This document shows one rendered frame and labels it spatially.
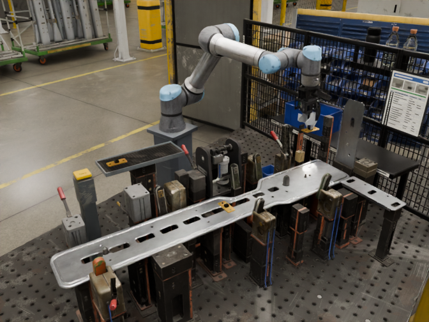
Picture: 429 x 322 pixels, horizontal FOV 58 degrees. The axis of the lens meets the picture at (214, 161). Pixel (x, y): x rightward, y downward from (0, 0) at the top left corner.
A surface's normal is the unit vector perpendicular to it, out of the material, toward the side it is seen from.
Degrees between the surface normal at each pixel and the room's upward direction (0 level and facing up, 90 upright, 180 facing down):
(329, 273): 0
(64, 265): 0
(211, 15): 91
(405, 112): 90
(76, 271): 0
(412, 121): 90
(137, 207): 90
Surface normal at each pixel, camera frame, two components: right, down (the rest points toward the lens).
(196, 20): -0.64, 0.37
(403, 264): 0.00, -0.89
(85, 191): 0.55, 0.39
